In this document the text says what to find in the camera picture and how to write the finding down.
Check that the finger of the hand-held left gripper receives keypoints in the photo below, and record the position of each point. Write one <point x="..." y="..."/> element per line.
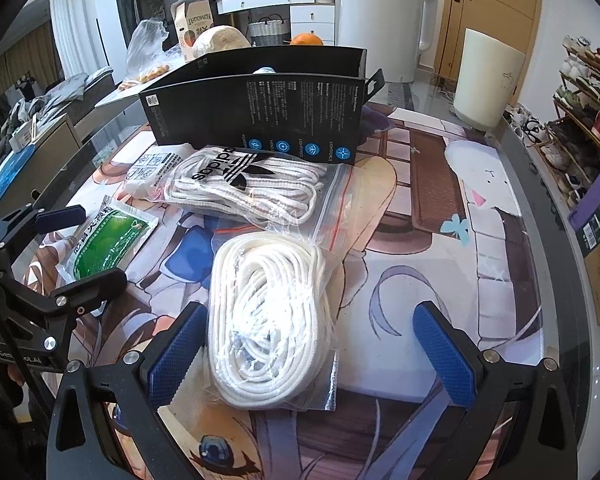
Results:
<point x="90" y="285"/>
<point x="60" y="218"/>

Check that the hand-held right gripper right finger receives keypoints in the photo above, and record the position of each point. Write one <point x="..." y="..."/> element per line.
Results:
<point x="445" y="355"/>

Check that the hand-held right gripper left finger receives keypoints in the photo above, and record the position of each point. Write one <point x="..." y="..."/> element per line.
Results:
<point x="175" y="355"/>

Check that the green white medicine packet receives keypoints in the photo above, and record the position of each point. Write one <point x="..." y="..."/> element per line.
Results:
<point x="105" y="245"/>

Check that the white red-edged medicine packet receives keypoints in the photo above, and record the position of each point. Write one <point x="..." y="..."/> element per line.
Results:
<point x="147" y="172"/>

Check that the bag of white laces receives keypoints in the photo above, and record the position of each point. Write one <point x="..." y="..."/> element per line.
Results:
<point x="250" y="190"/>

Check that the black cardboard box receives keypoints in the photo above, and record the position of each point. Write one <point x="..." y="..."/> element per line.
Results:
<point x="260" y="110"/>

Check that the blue patterned pad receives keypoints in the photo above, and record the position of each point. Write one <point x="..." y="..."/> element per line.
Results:
<point x="10" y="172"/>

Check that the grey bedside cabinet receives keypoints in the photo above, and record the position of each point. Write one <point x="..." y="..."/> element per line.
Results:
<point x="55" y="150"/>

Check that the small white carton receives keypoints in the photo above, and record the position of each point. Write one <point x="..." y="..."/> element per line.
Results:
<point x="27" y="135"/>

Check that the printed cartoon table mat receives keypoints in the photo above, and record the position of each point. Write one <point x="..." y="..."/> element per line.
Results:
<point x="405" y="260"/>

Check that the bed with grey clothes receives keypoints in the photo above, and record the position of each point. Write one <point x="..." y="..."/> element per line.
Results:
<point x="55" y="95"/>

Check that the grey side table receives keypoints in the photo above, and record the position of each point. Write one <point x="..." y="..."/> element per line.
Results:
<point x="130" y="87"/>

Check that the beige curtain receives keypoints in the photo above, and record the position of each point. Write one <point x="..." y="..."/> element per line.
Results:
<point x="30" y="55"/>

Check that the clear plastic bag of kumquats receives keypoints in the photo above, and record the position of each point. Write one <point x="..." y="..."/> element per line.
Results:
<point x="147" y="50"/>

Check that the dark green box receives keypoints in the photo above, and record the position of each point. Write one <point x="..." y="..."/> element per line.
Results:
<point x="597" y="237"/>

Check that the white curtain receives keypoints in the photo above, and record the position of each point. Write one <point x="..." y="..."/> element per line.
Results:
<point x="80" y="15"/>

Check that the printed fruit carton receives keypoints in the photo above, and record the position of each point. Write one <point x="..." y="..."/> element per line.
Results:
<point x="195" y="25"/>

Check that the cream mesh-wrapped bundle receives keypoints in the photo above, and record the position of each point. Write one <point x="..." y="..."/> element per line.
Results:
<point x="220" y="42"/>

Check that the wooden shoe rack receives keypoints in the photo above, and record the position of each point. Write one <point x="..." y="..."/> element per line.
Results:
<point x="587" y="125"/>

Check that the cream cylindrical tumbler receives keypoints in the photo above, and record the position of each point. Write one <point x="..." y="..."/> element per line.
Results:
<point x="487" y="80"/>

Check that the grey woven basket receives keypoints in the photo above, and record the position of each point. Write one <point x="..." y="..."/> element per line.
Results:
<point x="269" y="32"/>

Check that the shoe rack with shoes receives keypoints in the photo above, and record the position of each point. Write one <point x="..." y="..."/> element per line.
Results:
<point x="580" y="90"/>

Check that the orange fruit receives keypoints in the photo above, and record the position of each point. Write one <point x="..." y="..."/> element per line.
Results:
<point x="306" y="40"/>

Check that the white dresser with drawers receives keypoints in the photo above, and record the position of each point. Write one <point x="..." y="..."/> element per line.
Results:
<point x="290" y="0"/>

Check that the white floor appliance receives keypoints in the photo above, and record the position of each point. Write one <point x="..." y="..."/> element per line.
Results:
<point x="380" y="15"/>

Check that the wooden door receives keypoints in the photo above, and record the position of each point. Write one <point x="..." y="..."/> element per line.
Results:
<point x="495" y="5"/>

